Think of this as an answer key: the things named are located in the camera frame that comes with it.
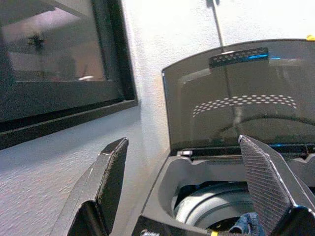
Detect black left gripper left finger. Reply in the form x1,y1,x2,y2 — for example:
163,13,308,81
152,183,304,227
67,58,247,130
50,137,130,236

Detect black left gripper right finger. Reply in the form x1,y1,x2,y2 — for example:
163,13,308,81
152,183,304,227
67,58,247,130
238,134,315,236

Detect grey top-load washing machine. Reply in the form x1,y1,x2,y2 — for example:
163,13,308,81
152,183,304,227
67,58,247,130
131,145,315,236

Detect blue jeans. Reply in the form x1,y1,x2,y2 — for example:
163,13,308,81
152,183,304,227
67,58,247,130
230,212,261,236

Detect dark glass washer lid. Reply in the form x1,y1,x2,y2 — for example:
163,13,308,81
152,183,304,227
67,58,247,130
161,38,315,157

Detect black framed window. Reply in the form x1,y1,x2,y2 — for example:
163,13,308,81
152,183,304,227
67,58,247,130
0,0,138,150

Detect grey wall cable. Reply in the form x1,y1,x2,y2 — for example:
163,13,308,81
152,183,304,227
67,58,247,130
205,0,224,47

